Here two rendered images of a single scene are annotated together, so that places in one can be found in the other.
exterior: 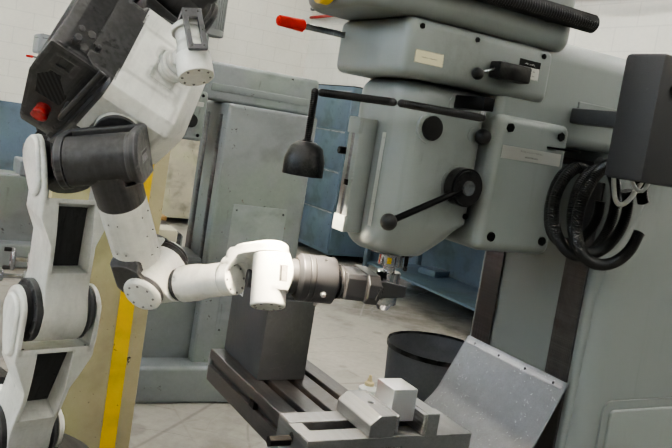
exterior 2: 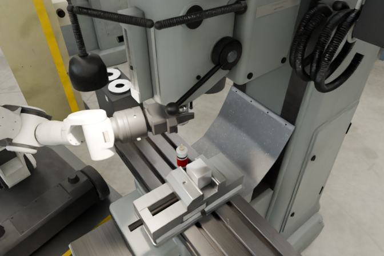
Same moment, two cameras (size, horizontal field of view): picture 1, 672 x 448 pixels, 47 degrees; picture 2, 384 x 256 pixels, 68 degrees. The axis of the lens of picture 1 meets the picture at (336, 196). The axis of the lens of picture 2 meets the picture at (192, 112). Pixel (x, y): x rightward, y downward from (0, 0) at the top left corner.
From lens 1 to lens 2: 0.89 m
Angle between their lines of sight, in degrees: 35
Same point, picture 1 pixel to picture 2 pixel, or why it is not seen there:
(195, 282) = (51, 140)
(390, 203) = (171, 83)
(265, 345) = not seen: hidden behind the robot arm
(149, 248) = (8, 128)
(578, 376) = (301, 122)
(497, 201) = (253, 51)
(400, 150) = (169, 43)
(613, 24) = not seen: outside the picture
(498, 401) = (253, 129)
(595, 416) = (309, 137)
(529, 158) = (277, 8)
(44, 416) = (18, 167)
